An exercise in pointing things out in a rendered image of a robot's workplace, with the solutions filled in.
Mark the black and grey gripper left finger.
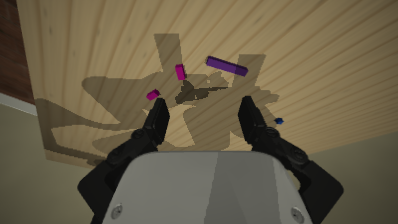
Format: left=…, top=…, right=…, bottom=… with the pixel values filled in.
left=77, top=98, right=170, bottom=224

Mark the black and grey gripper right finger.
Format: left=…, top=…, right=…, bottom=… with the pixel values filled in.
left=238, top=96, right=344, bottom=224

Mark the purple rod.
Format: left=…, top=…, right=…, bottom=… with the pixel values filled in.
left=206, top=56, right=248, bottom=77

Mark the small blue cube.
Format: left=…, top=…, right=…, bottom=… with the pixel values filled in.
left=275, top=118, right=284, bottom=125

